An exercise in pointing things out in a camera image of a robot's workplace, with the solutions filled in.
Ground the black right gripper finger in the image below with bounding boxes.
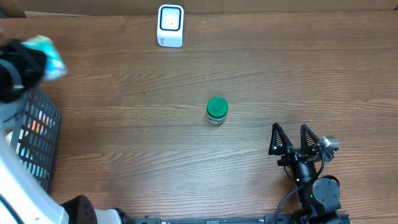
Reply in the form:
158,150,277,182
268,123,294,156
300,124,319,149

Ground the teal tissue pack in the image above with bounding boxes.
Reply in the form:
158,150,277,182
22,35,68,82

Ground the green lid jar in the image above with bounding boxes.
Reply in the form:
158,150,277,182
206,96,228,125

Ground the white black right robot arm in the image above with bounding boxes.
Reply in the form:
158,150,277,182
268,123,349,223

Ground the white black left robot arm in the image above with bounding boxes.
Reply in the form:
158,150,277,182
1,36,126,223

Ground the white barcode scanner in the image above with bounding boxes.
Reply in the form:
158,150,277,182
157,4,185,48

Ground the dark grey plastic basket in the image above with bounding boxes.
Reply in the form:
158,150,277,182
1,86,62,193

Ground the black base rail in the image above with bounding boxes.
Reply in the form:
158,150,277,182
131,214,351,224

